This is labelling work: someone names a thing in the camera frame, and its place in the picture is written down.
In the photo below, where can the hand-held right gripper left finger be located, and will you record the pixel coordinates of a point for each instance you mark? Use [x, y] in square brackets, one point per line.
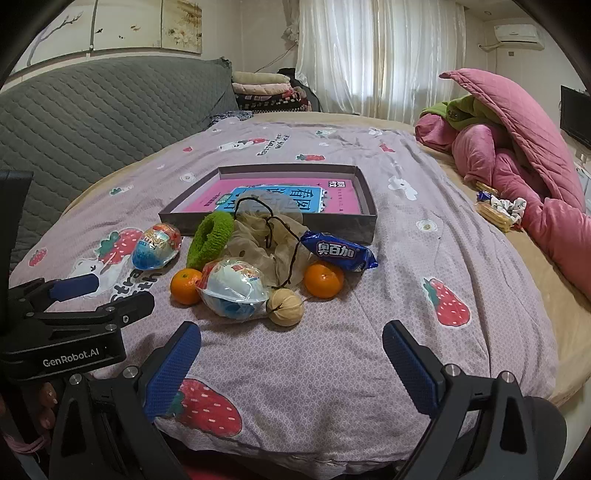
[173, 364]

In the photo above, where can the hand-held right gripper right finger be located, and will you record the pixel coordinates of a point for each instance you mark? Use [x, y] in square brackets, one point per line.
[411, 369]

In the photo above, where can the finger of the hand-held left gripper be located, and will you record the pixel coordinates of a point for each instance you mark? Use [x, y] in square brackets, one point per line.
[124, 309]
[74, 286]

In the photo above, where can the orange tangerine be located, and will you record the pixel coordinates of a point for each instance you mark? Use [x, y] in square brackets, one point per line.
[185, 287]
[324, 280]

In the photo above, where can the toy egg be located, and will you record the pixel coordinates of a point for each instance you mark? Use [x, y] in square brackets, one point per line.
[233, 288]
[154, 247]

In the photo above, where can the green fuzzy scrunchie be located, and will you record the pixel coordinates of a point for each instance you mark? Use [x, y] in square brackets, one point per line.
[207, 235]

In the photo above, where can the walnut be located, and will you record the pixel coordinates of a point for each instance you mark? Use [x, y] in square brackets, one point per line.
[285, 308]

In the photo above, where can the blue cookie packet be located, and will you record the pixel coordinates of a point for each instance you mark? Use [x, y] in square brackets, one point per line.
[337, 251]

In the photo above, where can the grey shallow cardboard box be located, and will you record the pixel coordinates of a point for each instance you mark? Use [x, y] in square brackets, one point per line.
[355, 203]

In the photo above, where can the person's left hand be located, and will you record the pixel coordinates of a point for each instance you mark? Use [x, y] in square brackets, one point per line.
[47, 397]

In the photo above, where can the purple strawberry printed blanket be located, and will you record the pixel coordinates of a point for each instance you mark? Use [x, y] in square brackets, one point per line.
[323, 350]

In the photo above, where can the pink and blue book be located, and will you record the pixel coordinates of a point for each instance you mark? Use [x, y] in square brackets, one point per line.
[217, 196]

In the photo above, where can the grey quilted headboard cover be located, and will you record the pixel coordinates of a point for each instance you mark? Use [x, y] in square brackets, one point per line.
[101, 120]

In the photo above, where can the blue candy wrapper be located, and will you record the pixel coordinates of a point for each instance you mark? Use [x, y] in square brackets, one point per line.
[485, 196]

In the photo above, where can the snack items near quilt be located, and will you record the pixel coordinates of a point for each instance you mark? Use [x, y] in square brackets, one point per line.
[510, 206]

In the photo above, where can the pink quilt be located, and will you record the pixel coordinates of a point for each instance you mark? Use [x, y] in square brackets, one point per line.
[521, 138]

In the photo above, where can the stack of folded blankets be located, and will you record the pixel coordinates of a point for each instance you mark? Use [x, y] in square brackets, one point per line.
[263, 92]

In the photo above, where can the green cloth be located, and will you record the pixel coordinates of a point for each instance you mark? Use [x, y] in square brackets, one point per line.
[455, 108]

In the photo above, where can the dark cloth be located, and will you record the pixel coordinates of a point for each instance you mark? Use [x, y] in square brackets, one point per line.
[288, 76]

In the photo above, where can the black screen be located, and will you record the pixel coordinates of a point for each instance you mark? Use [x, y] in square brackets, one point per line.
[575, 117]

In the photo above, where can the white curtain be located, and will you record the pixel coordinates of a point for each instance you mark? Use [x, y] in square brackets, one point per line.
[369, 50]

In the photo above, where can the white air conditioner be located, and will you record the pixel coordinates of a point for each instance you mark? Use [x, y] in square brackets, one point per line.
[519, 36]

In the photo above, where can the wall painting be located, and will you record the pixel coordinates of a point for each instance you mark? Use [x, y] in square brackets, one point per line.
[138, 25]

